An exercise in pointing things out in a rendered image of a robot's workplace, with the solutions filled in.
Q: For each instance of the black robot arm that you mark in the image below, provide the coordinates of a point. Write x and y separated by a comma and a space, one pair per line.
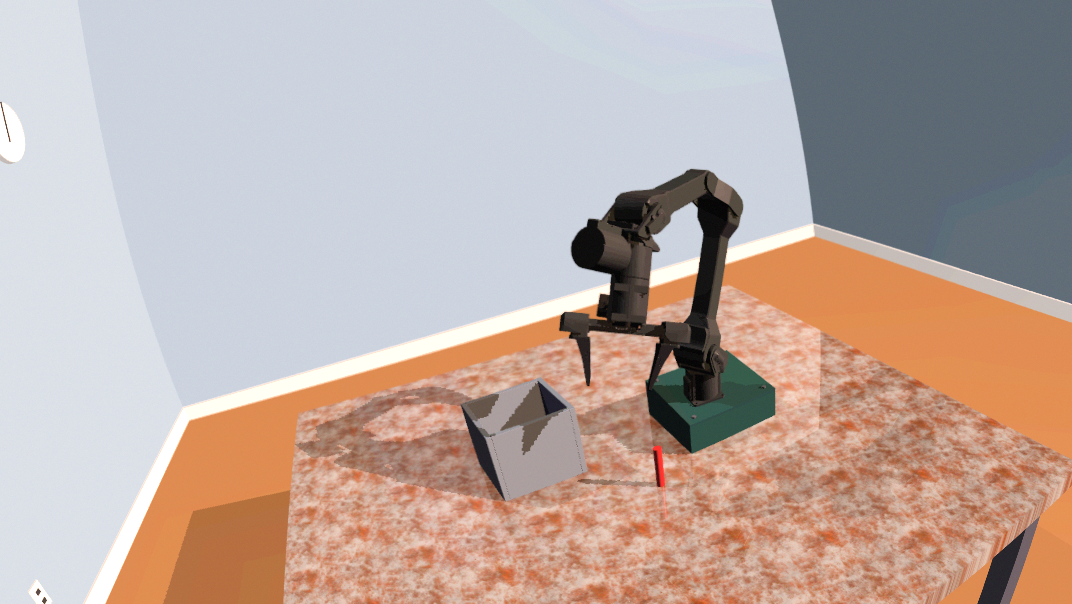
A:
621, 244

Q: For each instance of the dark red peg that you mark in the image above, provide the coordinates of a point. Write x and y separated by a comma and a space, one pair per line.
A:
658, 466

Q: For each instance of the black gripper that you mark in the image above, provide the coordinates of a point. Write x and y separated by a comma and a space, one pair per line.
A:
628, 303

